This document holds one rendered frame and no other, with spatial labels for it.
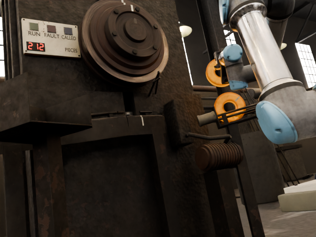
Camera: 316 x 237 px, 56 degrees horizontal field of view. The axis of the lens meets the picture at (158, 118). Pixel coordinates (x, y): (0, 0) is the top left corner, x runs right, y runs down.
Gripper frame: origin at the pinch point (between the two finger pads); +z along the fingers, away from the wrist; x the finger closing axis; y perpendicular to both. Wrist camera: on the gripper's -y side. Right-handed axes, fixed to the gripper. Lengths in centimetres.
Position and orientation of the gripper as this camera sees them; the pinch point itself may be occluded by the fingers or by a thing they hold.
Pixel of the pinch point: (220, 68)
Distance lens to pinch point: 162.1
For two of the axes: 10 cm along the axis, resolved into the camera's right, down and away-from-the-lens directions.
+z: 0.4, -0.3, 10.0
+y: -1.8, -9.8, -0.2
